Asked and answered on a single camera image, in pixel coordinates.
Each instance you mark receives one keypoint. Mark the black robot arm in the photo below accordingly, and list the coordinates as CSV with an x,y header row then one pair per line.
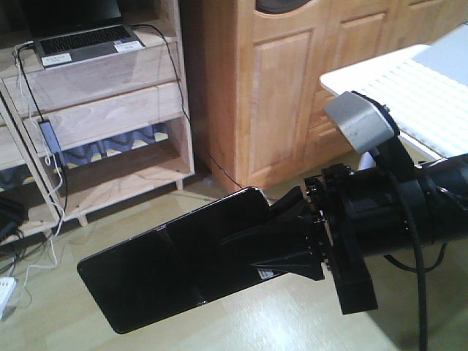
x,y
434,202

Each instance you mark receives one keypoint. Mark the grey usb hub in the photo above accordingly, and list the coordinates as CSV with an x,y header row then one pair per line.
x,y
50,137

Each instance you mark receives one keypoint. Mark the wooden wardrobe cabinet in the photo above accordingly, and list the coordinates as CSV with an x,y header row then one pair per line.
x,y
253,75

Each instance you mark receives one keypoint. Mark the white table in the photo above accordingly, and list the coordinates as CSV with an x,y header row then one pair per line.
x,y
425,88

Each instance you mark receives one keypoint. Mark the white power strip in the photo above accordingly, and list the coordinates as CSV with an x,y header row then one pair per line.
x,y
7,287

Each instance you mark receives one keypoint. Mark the black foldable smartphone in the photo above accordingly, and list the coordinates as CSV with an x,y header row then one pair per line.
x,y
176,266

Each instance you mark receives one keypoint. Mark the grey laptop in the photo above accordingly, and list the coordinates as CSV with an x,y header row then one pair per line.
x,y
66,32

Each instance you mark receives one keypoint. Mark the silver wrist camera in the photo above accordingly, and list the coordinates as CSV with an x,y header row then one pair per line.
x,y
364,122

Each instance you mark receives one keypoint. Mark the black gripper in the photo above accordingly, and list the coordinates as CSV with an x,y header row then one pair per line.
x,y
363,217

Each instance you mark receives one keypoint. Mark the light wooden shelf unit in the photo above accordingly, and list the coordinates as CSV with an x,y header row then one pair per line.
x,y
121,120

